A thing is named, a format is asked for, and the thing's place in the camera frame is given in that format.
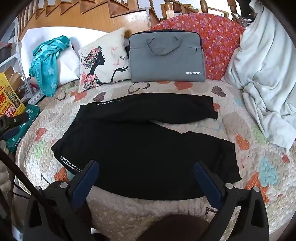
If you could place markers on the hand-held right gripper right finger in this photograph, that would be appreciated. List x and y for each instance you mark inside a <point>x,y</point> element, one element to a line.
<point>208,183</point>

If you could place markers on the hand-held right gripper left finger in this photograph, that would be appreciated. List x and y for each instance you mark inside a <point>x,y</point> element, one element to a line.
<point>84,183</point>

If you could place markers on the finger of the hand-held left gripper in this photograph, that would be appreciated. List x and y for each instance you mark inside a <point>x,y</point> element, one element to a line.
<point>16,121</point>

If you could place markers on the black pants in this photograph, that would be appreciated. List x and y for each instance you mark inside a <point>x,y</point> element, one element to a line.
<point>138,150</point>

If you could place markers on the green box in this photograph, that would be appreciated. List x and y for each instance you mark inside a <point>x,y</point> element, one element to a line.
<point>33,113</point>

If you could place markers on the yellow printed box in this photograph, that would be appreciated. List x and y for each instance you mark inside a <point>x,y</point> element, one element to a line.
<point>9,97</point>

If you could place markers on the cardboard box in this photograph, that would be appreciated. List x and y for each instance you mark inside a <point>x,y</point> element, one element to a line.
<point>13,76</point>

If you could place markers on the teal star-print cloth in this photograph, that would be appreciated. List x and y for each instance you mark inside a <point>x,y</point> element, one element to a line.
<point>46,74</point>

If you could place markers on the heart-patterned quilt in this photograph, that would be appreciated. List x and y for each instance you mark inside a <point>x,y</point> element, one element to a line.
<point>231,120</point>

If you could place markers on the white metal shelf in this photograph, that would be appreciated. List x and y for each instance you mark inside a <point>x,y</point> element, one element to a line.
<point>19,53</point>

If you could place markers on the white cushion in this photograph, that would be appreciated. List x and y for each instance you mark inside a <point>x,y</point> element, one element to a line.
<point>46,32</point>

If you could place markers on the printed figure pillow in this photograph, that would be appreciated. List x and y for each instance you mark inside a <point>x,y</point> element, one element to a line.
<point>108,55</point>

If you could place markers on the grey laptop bag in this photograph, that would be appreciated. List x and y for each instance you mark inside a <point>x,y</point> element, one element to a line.
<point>161,67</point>

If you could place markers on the white cloth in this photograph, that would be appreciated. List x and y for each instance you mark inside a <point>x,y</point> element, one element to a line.
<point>261,69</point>

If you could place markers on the wooden staircase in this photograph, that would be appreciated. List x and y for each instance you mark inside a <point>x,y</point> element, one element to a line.
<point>92,20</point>

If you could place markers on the red floral cover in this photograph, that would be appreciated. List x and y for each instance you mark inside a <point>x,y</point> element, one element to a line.
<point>219,46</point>

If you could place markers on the wooden chair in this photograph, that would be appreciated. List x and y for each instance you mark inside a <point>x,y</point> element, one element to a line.
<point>168,11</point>

